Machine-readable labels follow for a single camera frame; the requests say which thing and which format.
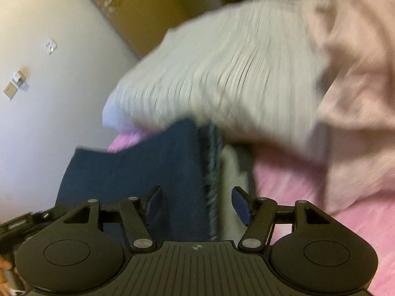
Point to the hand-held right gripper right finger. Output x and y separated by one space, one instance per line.
242 206

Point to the brown wooden door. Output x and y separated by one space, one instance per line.
148 12

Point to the blue jeans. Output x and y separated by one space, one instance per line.
139 166

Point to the pink floral blanket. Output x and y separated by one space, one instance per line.
293 185

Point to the cream wall switch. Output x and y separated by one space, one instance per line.
10 91

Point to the small white wall box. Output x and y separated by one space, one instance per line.
19 78

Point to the pale pink quilt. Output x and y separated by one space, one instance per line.
355 83

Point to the person's left hand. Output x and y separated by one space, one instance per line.
3 263

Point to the grey folded garment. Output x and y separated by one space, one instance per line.
213 175

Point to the white folded garment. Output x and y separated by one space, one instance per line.
231 178

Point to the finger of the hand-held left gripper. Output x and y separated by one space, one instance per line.
46 215

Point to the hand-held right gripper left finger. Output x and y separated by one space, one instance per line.
154 205

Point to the white striped quilt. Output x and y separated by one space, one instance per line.
231 67

